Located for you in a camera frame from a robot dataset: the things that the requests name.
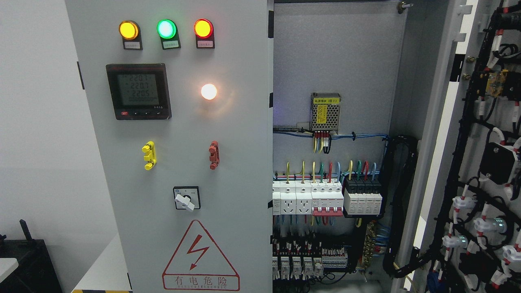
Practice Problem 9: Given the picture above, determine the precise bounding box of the black digital power meter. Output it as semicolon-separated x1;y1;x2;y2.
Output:
106;63;171;120

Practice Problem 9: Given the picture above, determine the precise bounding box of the white rotary selector switch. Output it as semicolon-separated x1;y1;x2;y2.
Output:
173;186;201;211

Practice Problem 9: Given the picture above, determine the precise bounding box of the red triangle warning sticker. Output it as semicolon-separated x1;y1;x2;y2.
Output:
162;219;240;291

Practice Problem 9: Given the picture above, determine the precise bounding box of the yellow terminal post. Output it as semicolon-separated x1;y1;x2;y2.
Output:
142;141;157;171

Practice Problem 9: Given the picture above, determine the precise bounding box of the green indicator lamp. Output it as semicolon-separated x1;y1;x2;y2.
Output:
156;19;177;39

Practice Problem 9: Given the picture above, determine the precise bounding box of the red handle circuit breaker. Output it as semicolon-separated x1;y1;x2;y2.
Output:
311;181;344;216

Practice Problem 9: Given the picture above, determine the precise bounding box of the right black cable loom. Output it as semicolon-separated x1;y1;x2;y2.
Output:
381;134;420;278

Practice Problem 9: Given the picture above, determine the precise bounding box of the white glowing indicator lamp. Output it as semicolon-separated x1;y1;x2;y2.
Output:
200;83;218;100

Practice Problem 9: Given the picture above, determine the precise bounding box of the black box at left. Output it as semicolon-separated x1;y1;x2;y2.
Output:
0;219;63;293

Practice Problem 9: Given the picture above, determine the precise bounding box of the brass ground terminal bar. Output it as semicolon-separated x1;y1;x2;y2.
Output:
361;221;376;271

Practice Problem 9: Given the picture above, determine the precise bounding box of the red indicator lamp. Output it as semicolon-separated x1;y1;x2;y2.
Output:
194;18;214;39

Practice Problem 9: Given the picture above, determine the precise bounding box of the black white surge protector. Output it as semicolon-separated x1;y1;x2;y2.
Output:
344;177;384;218

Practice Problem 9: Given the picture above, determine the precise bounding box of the yellow indicator lamp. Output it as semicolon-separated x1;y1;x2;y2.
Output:
119;20;140;40

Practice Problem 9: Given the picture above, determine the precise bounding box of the white socket breaker row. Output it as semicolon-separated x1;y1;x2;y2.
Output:
272;181;313;216

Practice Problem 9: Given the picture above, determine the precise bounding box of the grey cabinet door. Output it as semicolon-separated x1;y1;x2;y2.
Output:
385;0;520;293
66;0;273;293

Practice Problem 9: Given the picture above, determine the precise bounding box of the metal mesh power supply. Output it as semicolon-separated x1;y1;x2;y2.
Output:
310;92;341;131

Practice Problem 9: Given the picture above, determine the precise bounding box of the red terminal post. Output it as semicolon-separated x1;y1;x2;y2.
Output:
208;140;220;170

